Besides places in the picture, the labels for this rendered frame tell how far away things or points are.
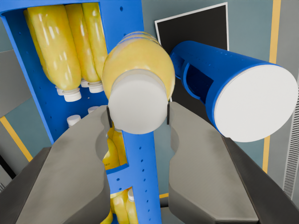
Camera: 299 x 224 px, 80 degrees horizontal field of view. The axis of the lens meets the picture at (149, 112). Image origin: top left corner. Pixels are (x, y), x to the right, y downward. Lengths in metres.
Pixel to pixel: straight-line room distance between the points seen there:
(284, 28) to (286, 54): 0.23
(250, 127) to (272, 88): 0.15
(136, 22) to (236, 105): 0.41
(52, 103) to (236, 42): 1.52
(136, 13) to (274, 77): 0.46
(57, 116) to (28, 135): 1.53
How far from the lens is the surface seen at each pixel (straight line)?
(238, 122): 0.68
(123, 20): 0.36
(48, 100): 0.56
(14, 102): 1.27
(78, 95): 0.48
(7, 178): 2.38
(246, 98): 0.65
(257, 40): 1.85
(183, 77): 0.99
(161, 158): 2.05
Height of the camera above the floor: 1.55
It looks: 64 degrees down
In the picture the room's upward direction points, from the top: 171 degrees clockwise
